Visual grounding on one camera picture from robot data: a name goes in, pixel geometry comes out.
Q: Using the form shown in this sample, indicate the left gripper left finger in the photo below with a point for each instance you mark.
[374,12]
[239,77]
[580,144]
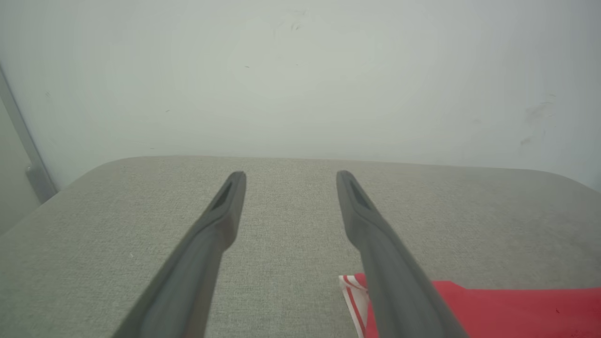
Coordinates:
[197,272]

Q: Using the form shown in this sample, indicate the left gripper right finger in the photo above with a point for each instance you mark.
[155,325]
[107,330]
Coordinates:
[394,286]

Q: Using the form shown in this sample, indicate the red and white garment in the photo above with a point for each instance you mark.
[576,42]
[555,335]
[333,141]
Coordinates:
[516,314]

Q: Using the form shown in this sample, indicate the grey metal wall strip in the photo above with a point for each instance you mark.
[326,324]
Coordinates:
[40,180]

